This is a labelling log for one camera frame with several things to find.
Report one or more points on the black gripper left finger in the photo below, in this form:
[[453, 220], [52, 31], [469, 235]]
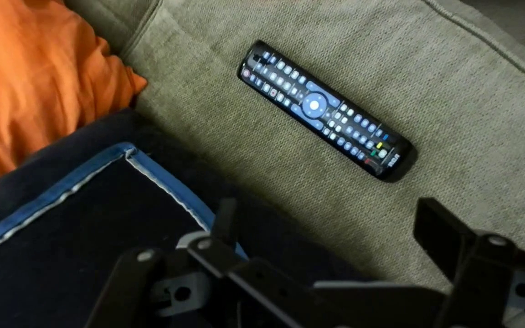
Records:
[[172, 284]]

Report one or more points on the orange pillow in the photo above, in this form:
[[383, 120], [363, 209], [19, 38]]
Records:
[[37, 78]]

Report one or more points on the black remote with lit buttons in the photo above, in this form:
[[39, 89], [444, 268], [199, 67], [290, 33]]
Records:
[[323, 109]]

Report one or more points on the navy blue pillow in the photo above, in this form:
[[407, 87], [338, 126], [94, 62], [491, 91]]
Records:
[[74, 242]]

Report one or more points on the beige fabric sofa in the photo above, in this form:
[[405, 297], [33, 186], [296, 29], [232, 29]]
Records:
[[456, 91]]

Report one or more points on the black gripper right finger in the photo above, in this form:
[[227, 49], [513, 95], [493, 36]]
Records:
[[487, 279]]

